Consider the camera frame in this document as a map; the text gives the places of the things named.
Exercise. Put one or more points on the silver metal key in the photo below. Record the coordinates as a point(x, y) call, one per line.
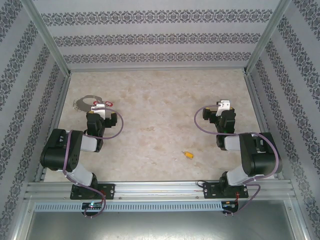
point(76, 107)

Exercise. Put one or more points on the red plastic key tag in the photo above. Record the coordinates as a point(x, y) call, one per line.
point(108, 102)

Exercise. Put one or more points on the yellow capped key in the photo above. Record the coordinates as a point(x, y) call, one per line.
point(189, 155)

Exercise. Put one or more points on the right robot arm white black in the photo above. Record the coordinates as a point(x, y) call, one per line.
point(262, 160)

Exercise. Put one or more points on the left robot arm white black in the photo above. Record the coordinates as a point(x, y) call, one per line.
point(57, 150)

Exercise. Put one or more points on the small circuit board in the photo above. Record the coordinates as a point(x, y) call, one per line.
point(228, 204)
point(92, 205)

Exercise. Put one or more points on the grey metal shelf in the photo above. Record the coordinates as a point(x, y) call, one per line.
point(160, 225)

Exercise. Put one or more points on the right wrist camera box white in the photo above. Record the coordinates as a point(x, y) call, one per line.
point(223, 106)

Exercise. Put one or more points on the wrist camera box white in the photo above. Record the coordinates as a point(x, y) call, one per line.
point(101, 109)
point(223, 106)

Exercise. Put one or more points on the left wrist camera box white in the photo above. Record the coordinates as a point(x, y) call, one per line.
point(101, 109)

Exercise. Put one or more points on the aluminium table edge rail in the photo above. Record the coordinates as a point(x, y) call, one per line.
point(260, 110)
point(58, 110)

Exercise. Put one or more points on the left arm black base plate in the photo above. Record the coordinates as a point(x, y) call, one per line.
point(108, 191)

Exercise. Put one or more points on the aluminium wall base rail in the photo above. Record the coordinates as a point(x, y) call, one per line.
point(157, 69)

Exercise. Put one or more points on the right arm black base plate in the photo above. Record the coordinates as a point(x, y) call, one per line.
point(208, 191)

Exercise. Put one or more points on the aluminium frame post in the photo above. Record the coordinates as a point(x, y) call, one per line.
point(267, 35)
point(47, 40)

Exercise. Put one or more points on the aluminium mounting rail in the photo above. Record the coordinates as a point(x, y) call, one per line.
point(160, 191)

